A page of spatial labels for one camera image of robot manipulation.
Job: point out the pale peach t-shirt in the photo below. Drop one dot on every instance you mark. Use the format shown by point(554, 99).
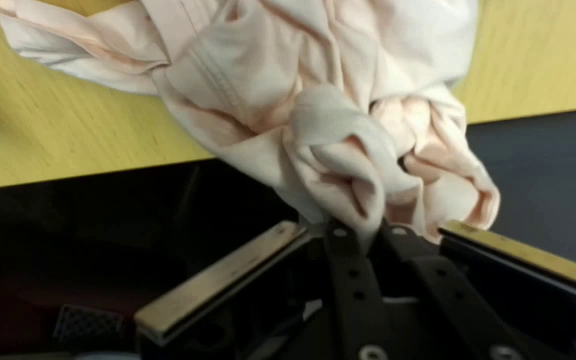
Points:
point(343, 106)

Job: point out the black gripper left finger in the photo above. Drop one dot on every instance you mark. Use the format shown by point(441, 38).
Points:
point(359, 307)

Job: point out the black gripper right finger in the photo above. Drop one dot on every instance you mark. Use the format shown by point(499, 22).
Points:
point(475, 326)

